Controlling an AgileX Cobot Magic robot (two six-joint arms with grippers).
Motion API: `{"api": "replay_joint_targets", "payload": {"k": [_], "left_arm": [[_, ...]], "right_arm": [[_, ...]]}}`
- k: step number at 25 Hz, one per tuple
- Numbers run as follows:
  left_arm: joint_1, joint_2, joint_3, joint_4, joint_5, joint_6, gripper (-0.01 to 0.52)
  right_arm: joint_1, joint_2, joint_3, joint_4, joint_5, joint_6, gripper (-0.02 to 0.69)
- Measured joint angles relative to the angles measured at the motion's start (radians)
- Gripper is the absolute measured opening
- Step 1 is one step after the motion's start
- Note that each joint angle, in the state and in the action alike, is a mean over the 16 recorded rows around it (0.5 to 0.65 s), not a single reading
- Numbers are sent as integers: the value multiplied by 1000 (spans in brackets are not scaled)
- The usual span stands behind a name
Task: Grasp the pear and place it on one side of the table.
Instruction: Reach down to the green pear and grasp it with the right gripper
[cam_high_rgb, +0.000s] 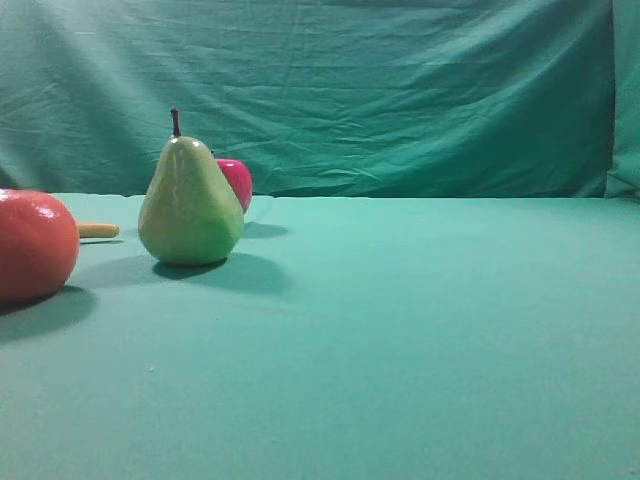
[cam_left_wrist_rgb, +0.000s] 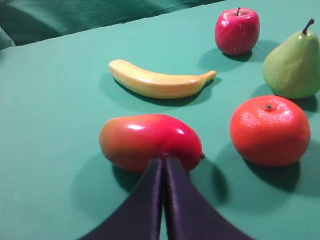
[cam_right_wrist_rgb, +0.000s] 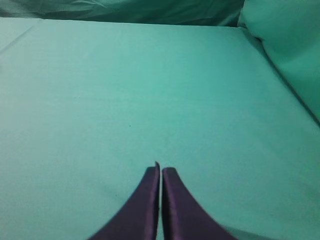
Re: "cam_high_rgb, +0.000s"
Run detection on green pear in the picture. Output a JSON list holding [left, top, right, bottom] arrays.
[[137, 107, 244, 267]]

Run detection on red apple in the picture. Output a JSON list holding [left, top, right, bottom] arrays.
[[210, 149, 253, 213]]

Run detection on green backdrop cloth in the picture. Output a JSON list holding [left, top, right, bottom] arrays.
[[1, 1, 639, 198]]

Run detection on yellow banana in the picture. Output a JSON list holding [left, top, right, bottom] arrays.
[[76, 222, 120, 238]]

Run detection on orange tangerine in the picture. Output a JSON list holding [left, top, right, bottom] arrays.
[[1, 188, 79, 304]]

